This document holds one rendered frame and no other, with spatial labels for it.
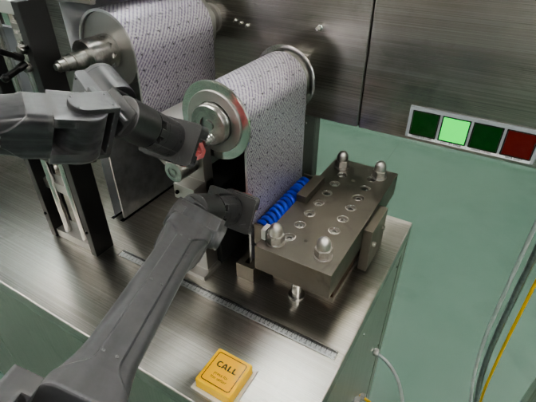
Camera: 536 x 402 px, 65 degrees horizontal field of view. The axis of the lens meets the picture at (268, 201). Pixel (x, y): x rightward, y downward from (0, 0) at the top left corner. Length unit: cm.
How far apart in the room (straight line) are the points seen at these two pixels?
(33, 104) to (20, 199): 82
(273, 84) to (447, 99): 35
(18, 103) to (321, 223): 58
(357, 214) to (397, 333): 120
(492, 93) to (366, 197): 32
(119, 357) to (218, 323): 50
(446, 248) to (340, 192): 163
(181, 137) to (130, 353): 36
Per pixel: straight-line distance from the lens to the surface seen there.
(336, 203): 94
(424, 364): 199
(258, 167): 82
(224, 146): 77
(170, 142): 63
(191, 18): 97
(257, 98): 77
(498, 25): 90
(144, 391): 99
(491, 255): 261
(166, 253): 50
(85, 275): 102
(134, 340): 39
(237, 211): 74
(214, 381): 76
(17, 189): 140
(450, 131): 96
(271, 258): 81
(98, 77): 64
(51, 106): 54
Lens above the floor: 157
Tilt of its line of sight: 35 degrees down
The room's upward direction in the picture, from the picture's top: straight up
